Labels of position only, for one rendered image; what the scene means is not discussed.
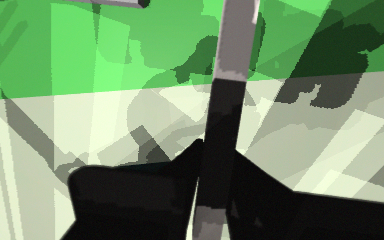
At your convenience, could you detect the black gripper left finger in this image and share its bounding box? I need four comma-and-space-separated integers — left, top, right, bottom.
67, 138, 203, 240

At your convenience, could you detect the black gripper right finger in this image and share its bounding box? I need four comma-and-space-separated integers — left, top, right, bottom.
225, 150, 384, 240

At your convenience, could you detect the green flat mat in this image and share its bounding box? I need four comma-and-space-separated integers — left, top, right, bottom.
0, 0, 384, 99

